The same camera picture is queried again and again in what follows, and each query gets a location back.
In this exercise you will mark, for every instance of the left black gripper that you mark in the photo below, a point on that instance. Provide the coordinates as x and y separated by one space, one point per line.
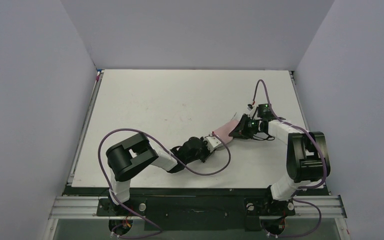
206 149

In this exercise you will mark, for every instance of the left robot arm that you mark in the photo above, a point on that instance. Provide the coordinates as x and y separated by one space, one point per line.
132 155

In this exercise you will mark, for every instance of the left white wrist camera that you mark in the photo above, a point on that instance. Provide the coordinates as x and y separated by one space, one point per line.
212 142

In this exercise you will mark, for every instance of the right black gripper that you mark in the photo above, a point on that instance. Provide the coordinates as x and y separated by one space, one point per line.
242 128

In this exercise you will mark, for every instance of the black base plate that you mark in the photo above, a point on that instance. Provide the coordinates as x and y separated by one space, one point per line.
197 209

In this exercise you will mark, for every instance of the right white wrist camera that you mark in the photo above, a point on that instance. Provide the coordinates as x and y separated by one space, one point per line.
252 110

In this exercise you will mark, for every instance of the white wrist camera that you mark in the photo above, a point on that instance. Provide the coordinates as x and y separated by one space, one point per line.
252 110
212 142

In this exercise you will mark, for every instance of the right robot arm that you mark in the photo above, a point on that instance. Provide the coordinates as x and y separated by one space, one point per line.
307 159

